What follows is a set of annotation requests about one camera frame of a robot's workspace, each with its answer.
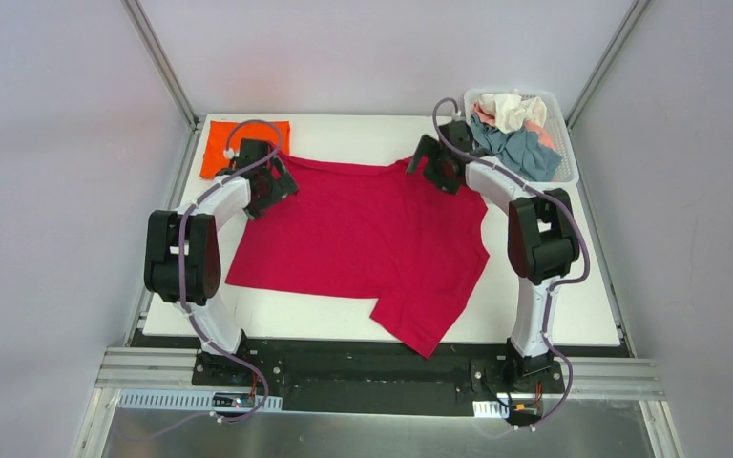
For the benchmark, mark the grey blue t shirt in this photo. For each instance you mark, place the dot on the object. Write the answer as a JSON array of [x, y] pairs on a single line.
[[520, 151]]

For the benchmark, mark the folded orange t shirt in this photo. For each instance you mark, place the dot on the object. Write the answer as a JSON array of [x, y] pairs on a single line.
[[214, 158]]

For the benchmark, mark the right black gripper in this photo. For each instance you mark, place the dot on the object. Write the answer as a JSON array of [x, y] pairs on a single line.
[[433, 167]]

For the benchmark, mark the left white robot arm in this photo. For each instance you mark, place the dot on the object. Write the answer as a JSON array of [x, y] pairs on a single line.
[[182, 263]]

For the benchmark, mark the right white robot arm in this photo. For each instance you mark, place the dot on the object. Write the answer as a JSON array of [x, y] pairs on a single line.
[[543, 241]]

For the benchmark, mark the cream white t shirt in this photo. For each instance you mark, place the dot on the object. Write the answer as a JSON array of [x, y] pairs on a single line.
[[508, 112]]

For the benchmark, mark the right white cable duct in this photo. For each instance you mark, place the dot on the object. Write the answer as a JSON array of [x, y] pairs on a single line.
[[490, 409]]

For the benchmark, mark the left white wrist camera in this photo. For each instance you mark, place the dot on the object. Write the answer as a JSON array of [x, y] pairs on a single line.
[[230, 154]]

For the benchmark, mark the left aluminium frame rail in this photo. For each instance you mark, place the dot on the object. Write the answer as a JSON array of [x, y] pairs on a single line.
[[176, 141]]

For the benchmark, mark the right aluminium frame rail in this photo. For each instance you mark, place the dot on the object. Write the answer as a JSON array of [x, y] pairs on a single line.
[[625, 28]]

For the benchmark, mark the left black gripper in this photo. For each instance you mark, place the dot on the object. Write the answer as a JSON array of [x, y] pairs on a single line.
[[275, 187]]

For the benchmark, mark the white cable duct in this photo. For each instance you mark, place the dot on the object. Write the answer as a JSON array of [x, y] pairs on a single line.
[[490, 409], [197, 400]]

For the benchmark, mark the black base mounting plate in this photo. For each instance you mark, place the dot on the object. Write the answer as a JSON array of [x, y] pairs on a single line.
[[374, 377]]

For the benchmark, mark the crimson red t shirt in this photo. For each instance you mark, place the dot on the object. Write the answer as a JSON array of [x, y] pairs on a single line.
[[370, 232]]

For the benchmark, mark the white plastic laundry basket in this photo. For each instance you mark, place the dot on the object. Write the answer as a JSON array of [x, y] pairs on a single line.
[[567, 172]]

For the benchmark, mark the light pink t shirt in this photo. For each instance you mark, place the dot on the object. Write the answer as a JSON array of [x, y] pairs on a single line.
[[540, 133]]

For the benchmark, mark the aluminium frame rail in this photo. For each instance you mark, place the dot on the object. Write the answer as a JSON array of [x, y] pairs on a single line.
[[625, 28], [176, 141]]

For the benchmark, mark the left white cable duct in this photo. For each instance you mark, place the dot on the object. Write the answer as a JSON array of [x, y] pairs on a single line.
[[197, 400]]

